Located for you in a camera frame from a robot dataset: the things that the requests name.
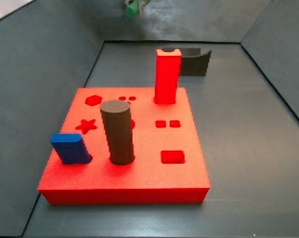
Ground blue block peg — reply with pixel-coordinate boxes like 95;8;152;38
51;133;92;165

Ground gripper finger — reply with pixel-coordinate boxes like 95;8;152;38
139;0;151;16

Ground black curved cradle block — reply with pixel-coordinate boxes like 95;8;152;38
180;47;212;76

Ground brown cylinder peg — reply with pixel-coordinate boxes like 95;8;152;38
100;100;135;165

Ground tall red notched peg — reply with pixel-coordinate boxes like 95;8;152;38
154;48;182;104

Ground green cylinder peg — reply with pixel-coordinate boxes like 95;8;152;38
126;0;140;18

